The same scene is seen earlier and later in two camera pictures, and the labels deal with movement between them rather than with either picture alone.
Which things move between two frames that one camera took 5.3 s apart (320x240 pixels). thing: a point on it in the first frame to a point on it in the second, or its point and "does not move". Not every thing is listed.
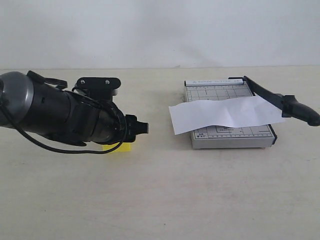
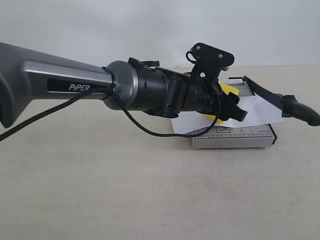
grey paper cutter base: x=261 y=136 does not move
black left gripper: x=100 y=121 to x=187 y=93
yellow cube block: x=125 y=147 to x=226 y=88
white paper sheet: x=247 y=110 does not move
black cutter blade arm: x=291 y=107 does not move
